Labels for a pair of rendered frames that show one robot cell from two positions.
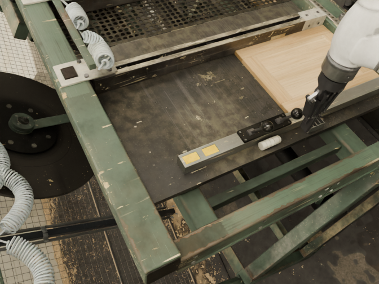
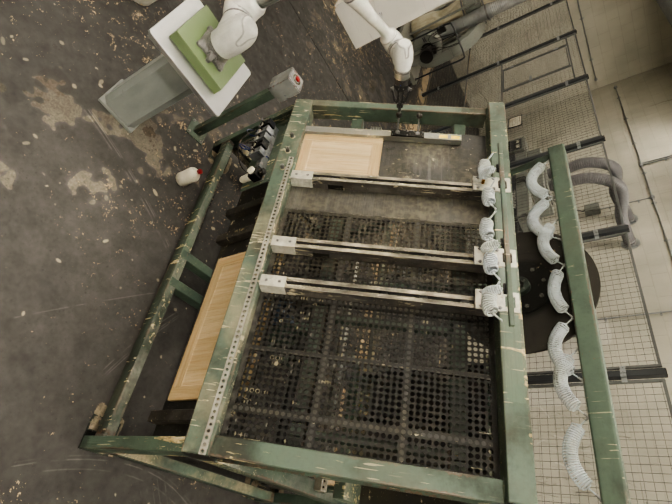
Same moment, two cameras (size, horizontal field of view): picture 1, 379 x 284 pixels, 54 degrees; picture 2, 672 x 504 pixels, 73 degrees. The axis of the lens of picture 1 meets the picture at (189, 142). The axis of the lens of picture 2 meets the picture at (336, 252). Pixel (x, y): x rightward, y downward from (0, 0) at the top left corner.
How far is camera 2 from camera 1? 294 cm
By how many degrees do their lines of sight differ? 64
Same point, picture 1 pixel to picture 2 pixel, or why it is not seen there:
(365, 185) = not seen: hidden behind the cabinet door
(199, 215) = (461, 130)
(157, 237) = (494, 108)
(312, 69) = (340, 153)
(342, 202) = not seen: hidden behind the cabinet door
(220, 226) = (462, 110)
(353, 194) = not seen: hidden behind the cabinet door
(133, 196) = (496, 123)
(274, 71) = (365, 161)
